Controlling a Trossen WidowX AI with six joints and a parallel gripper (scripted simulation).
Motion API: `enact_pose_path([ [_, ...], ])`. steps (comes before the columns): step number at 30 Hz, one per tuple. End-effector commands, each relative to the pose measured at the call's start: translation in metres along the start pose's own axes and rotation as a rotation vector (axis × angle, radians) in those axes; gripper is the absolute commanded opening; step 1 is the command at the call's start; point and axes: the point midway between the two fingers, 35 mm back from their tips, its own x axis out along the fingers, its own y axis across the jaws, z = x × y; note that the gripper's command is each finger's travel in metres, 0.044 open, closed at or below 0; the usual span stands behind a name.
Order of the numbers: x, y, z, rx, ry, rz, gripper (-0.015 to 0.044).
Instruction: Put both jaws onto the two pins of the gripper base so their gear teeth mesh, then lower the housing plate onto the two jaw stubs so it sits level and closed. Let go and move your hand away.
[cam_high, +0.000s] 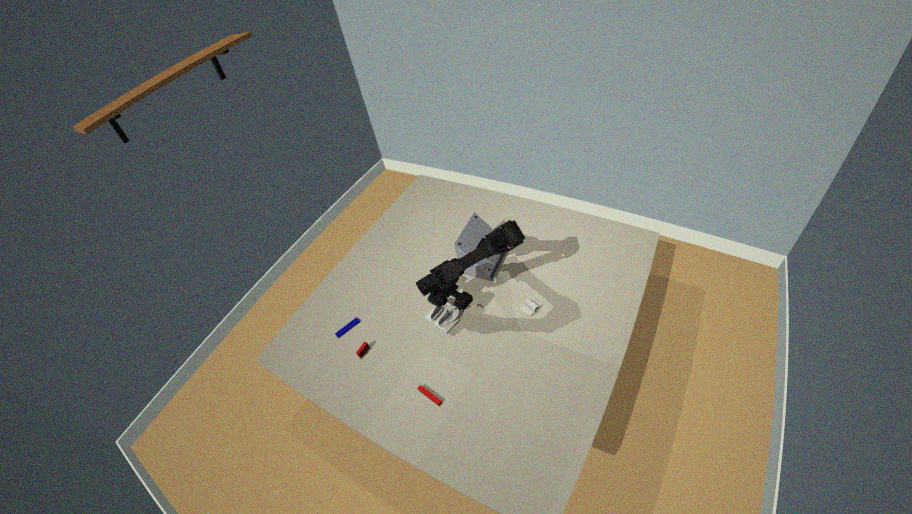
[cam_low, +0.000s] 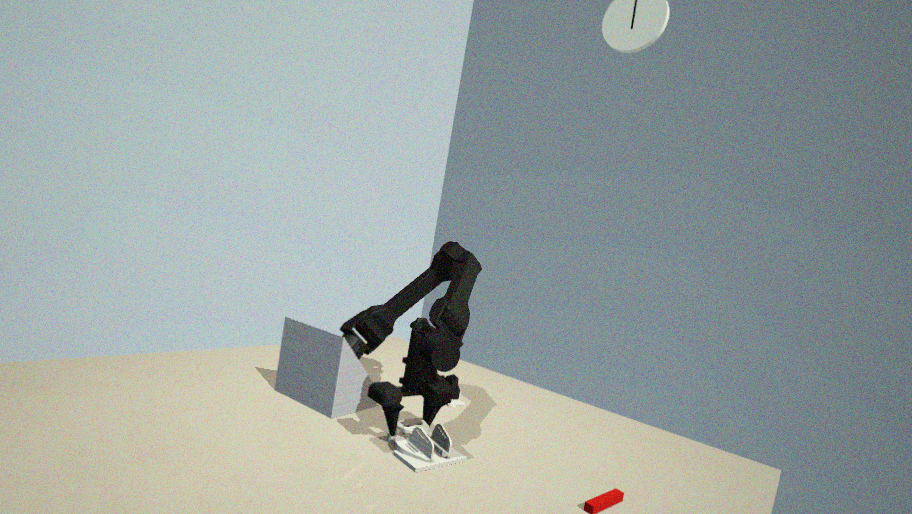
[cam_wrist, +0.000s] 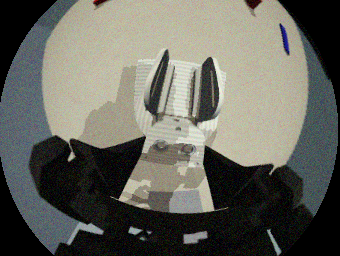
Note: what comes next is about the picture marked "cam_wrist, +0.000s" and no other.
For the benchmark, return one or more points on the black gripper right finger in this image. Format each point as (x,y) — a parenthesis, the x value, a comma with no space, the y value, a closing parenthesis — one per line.
(226,178)

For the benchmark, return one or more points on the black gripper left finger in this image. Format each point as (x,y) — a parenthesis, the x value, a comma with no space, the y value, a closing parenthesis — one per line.
(114,164)

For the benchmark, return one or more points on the blue flat bar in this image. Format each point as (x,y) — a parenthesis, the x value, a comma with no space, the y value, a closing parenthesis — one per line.
(285,41)

